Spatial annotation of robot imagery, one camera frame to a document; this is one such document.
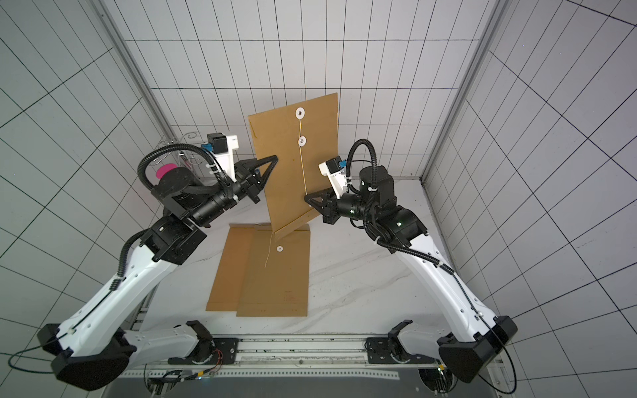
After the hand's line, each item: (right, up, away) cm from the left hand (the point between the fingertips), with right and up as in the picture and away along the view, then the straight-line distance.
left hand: (276, 165), depth 54 cm
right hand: (+7, -6, +8) cm, 12 cm away
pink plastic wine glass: (-46, +3, +32) cm, 56 cm away
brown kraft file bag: (-6, -37, +33) cm, 50 cm away
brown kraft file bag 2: (-22, -38, +31) cm, 54 cm away
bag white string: (-10, -28, +41) cm, 50 cm away
